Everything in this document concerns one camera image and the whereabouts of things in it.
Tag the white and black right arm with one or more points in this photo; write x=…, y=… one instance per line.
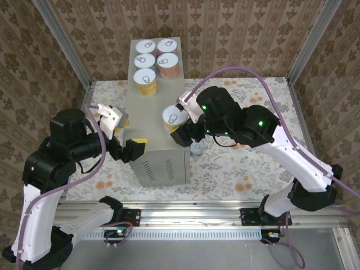
x=298, y=166

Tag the orange-labelled tin can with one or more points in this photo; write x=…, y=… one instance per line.
x=168, y=59

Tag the short aluminium corner rail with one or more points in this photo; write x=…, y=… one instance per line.
x=341, y=247

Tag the grey metal panel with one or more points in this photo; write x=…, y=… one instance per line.
x=182, y=256

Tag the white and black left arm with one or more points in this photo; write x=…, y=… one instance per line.
x=31, y=219

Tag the aluminium table side rail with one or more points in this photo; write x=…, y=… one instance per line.
x=302, y=118
x=85, y=98

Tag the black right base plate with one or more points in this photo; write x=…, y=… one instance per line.
x=247, y=216

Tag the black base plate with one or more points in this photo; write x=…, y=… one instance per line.
x=135, y=216
x=247, y=216

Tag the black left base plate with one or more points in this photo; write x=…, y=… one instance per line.
x=135, y=216

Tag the teal-labelled tin can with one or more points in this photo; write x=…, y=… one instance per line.
x=144, y=60
x=197, y=149

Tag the yellow-labelled tin can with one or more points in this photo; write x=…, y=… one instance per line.
x=145, y=77
x=171, y=115

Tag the aluminium frame post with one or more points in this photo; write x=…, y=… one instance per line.
x=67, y=47
x=312, y=42

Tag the small circuit board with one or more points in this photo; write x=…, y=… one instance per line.
x=267, y=234
x=112, y=233

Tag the pink-labelled tin can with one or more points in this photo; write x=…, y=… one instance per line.
x=168, y=45
x=145, y=45

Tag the long aluminium base rail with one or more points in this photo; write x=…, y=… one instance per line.
x=191, y=216

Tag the grey metal cabinet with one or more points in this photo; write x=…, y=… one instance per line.
x=146, y=118

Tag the floral tablecloth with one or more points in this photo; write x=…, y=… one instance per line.
x=225, y=182

